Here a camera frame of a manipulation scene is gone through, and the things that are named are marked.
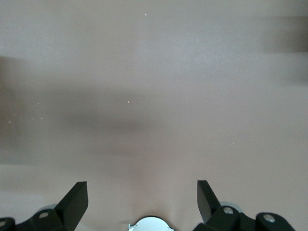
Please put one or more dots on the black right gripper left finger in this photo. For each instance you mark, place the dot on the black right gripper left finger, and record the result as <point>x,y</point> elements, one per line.
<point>62,216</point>

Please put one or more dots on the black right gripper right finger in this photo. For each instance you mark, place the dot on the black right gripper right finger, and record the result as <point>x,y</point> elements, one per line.
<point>221,220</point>

